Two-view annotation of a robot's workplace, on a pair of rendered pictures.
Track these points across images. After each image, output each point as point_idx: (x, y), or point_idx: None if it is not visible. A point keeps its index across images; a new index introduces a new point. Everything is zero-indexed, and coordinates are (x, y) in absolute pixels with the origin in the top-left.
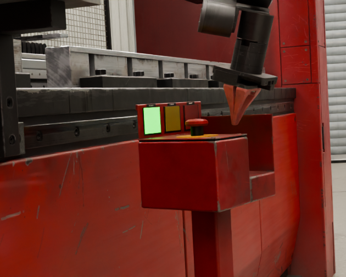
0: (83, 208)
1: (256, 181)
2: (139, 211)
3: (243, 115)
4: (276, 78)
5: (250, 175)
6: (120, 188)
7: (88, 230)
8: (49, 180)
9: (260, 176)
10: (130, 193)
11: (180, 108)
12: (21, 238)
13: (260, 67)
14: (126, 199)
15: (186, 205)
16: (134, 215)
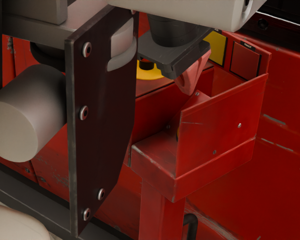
0: None
1: (139, 157)
2: None
3: (189, 88)
4: (161, 64)
5: (152, 150)
6: (270, 97)
7: None
8: (147, 25)
9: (146, 159)
10: (292, 114)
11: (228, 41)
12: None
13: (154, 35)
14: (281, 114)
15: None
16: (295, 141)
